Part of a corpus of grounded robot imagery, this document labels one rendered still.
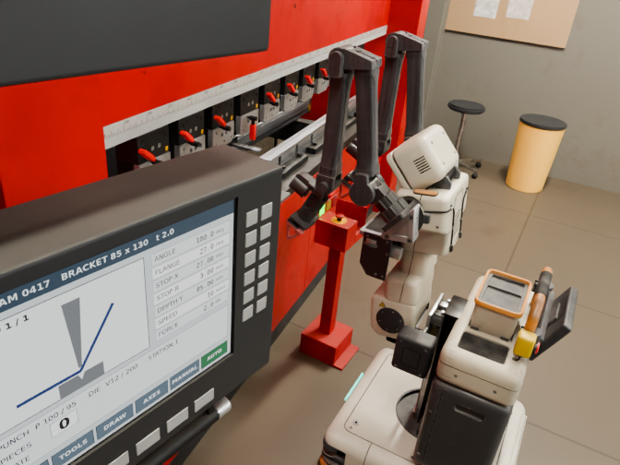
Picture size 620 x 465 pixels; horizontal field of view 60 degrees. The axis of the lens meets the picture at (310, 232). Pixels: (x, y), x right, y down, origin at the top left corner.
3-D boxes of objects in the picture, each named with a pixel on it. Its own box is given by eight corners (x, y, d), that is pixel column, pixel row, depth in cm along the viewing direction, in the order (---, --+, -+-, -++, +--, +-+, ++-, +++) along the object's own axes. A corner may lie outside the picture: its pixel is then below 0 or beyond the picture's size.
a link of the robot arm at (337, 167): (345, 53, 143) (362, 48, 151) (326, 50, 145) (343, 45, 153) (327, 199, 163) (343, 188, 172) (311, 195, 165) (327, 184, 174)
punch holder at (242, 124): (240, 137, 209) (241, 94, 201) (220, 132, 212) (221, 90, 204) (257, 126, 222) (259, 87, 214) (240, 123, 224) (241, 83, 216)
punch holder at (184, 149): (180, 169, 176) (179, 120, 168) (159, 163, 179) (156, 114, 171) (205, 156, 189) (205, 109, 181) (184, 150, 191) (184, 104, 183)
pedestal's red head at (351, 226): (344, 253, 240) (349, 217, 232) (313, 242, 247) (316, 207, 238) (363, 235, 256) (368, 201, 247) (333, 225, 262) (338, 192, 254)
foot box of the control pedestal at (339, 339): (341, 371, 269) (344, 352, 263) (299, 351, 279) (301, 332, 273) (359, 349, 284) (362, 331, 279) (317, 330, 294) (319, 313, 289)
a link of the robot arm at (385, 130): (400, 37, 177) (411, 34, 185) (384, 34, 179) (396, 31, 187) (380, 160, 197) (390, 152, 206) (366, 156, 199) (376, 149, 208)
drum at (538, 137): (548, 184, 519) (569, 120, 488) (542, 198, 487) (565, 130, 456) (506, 173, 534) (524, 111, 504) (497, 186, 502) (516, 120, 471)
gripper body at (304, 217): (287, 219, 174) (298, 203, 169) (303, 208, 182) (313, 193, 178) (302, 232, 173) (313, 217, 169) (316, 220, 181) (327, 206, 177)
